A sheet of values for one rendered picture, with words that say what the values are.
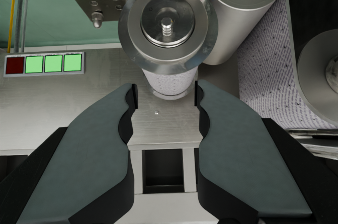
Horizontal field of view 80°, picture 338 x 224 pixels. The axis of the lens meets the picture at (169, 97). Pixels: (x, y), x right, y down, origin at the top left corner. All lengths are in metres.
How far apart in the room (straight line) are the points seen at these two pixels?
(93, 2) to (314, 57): 0.57
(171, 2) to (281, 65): 0.19
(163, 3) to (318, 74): 0.24
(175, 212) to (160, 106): 0.30
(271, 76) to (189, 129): 0.30
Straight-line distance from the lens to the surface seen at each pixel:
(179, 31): 0.29
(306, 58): 0.36
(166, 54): 0.29
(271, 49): 0.40
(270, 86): 0.40
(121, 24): 0.33
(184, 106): 0.61
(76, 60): 0.70
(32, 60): 0.77
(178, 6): 0.31
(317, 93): 0.35
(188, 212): 0.65
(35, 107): 0.73
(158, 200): 0.64
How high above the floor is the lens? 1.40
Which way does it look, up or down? 9 degrees down
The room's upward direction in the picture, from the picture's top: 178 degrees clockwise
